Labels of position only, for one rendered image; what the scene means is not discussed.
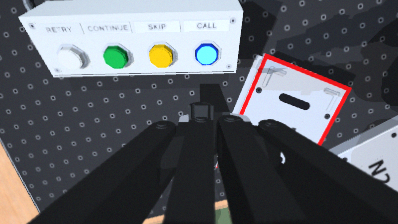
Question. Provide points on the white operator button panel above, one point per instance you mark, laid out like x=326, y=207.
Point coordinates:
x=135, y=37

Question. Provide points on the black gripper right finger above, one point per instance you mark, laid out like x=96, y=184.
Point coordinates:
x=326, y=188

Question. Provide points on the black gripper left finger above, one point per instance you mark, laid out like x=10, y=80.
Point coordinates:
x=125, y=188

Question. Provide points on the black flat base plate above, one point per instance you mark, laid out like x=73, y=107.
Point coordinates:
x=57, y=130

